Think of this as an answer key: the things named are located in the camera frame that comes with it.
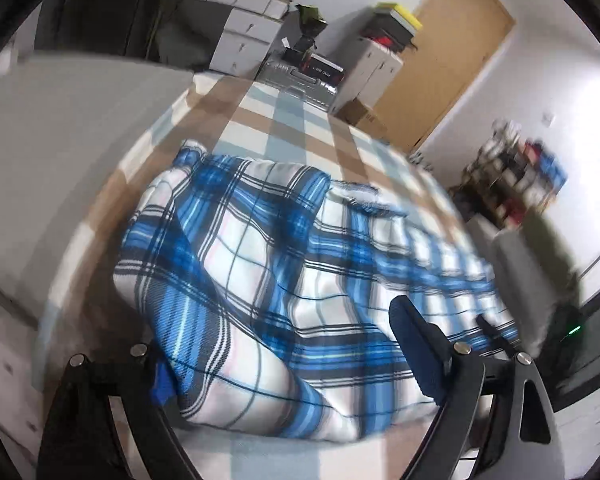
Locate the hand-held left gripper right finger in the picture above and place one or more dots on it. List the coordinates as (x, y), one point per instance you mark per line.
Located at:
(420, 355)

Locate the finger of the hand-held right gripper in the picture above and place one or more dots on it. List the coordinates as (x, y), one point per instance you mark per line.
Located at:
(495, 332)

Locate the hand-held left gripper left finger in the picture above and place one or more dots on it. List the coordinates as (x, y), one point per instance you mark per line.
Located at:
(162, 390)

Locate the blue plaid shirt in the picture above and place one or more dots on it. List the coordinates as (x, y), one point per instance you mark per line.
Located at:
(260, 285)

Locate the white blanket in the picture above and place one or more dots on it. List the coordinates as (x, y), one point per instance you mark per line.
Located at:
(505, 255)

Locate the wooden shoe rack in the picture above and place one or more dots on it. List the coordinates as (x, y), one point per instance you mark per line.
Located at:
(520, 170)
(480, 180)

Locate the brown cardboard box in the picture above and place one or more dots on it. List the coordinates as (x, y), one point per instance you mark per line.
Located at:
(352, 110)
(372, 127)

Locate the grey bed mattress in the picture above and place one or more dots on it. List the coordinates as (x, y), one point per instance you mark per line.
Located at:
(55, 160)

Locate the brown blue checked bedsheet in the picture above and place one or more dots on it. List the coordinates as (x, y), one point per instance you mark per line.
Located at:
(290, 125)

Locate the wooden door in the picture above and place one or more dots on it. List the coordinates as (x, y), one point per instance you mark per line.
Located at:
(440, 60)

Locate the white cabinet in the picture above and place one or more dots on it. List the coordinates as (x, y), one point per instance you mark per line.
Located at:
(370, 75)

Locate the silver suitcase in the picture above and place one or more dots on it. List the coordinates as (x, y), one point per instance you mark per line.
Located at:
(290, 85)

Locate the black shoe box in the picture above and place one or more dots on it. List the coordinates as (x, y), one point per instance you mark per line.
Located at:
(325, 69)

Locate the yellow box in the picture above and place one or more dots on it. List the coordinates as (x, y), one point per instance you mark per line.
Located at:
(400, 15)

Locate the green plant bouquet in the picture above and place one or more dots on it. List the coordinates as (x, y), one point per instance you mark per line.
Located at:
(310, 20)

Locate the white desk with drawers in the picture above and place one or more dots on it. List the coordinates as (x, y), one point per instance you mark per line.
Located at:
(245, 25)

